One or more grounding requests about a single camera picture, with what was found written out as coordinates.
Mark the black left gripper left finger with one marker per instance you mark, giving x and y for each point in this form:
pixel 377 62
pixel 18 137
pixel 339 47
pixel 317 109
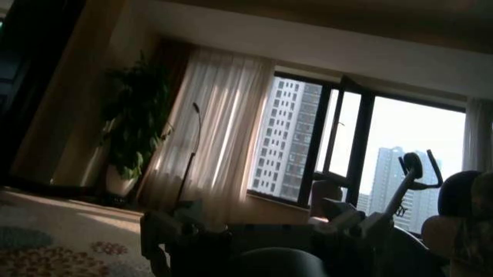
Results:
pixel 159 231

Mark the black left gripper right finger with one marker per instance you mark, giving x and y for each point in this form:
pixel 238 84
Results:
pixel 343 216

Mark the pink upholstered chair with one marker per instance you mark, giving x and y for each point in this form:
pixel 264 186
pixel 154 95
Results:
pixel 325 199

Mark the white exercise bike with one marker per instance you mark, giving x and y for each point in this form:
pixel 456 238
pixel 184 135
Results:
pixel 404 187

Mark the white plant pot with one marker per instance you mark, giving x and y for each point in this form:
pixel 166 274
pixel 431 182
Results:
pixel 121 181

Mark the floral patterned carpet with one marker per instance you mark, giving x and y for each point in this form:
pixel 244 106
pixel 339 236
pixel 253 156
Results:
pixel 58 236

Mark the dark framed window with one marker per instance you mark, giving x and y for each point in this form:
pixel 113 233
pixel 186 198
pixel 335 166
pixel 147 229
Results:
pixel 355 138

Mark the thin black floor lamp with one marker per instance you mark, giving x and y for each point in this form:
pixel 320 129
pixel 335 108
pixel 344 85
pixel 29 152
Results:
pixel 192 155

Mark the dark round chair back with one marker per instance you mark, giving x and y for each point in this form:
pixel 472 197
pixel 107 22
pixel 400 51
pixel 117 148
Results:
pixel 459 193

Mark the sheer cream curtain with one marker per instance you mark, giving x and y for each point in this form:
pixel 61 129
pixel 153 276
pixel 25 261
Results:
pixel 216 130

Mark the tall green leafy plant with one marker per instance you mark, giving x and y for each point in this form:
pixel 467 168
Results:
pixel 135 115

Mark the pale grey curtain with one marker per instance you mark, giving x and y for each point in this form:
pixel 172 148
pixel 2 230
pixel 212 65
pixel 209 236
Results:
pixel 479 135

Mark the dark tall cabinet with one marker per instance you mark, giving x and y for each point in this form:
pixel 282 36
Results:
pixel 31 86

